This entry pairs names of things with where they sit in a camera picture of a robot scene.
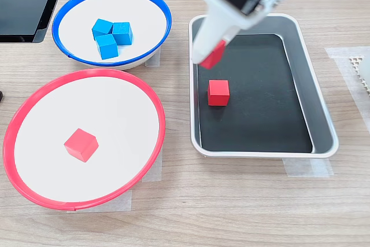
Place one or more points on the black tray mat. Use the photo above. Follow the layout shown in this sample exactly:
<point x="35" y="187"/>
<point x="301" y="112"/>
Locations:
<point x="260" y="125"/>

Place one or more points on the translucent tape sheet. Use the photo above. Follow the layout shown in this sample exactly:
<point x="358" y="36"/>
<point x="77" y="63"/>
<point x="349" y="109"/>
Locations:
<point x="341" y="64"/>

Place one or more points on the black glossy panel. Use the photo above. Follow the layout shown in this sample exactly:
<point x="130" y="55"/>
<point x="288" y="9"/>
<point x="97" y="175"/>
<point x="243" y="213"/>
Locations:
<point x="23" y="7"/>

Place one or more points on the white plate red rim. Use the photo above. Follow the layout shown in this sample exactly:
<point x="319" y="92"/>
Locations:
<point x="115" y="114"/>

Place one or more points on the small red cube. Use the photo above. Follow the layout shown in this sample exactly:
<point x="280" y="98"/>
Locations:
<point x="218" y="93"/>
<point x="81" y="144"/>
<point x="214" y="57"/>

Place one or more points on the steel tray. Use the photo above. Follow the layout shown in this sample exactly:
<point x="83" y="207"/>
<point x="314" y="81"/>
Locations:
<point x="315" y="85"/>

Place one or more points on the translucent tape strip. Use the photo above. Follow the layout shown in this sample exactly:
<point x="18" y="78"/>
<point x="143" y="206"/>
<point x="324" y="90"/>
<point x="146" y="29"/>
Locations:
<point x="154" y="59"/>
<point x="307" y="167"/>
<point x="154" y="169"/>
<point x="115" y="203"/>

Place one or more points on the white plate blue rim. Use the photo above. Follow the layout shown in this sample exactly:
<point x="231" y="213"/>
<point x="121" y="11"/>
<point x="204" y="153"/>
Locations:
<point x="78" y="7"/>

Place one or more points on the small blue cube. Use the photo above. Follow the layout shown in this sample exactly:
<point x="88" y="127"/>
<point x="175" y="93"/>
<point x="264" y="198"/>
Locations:
<point x="107" y="47"/>
<point x="101" y="26"/>
<point x="122" y="33"/>

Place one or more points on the pale perforated base plate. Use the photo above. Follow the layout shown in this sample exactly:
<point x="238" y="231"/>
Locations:
<point x="356" y="61"/>

